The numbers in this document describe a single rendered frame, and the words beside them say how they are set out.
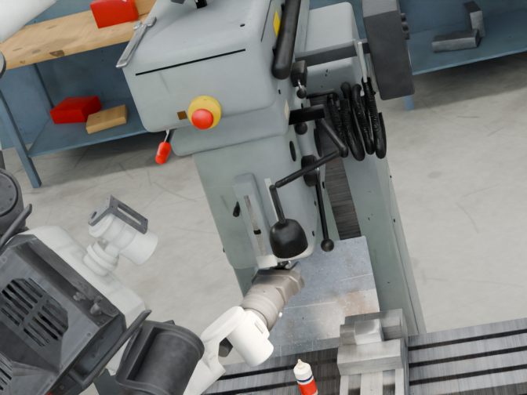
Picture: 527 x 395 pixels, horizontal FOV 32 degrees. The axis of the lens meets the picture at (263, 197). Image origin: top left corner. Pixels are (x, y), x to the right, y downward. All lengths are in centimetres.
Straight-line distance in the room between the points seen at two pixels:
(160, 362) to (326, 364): 81
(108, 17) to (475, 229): 271
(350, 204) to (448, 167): 253
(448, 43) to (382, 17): 372
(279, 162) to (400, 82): 39
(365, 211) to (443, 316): 150
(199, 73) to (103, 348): 51
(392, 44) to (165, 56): 61
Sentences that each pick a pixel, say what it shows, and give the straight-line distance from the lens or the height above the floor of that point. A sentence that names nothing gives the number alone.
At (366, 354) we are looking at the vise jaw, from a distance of 217.
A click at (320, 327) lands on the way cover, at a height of 88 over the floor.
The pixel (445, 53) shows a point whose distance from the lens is 576.
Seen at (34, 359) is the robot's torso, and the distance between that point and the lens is 153.
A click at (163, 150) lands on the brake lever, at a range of 171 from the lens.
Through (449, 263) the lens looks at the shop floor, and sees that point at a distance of 419.
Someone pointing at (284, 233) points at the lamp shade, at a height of 149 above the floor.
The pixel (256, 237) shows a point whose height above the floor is 142.
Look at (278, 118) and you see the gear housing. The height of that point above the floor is 167.
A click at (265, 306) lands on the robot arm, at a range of 197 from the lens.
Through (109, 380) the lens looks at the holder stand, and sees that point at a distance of 233.
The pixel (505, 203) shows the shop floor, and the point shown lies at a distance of 455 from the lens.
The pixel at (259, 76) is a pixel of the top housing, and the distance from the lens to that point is 165.
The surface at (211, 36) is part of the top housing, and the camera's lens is 165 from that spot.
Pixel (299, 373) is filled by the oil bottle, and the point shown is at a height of 99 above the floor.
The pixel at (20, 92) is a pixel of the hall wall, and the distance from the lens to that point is 687.
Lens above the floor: 238
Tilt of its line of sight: 28 degrees down
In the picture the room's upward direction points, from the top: 17 degrees counter-clockwise
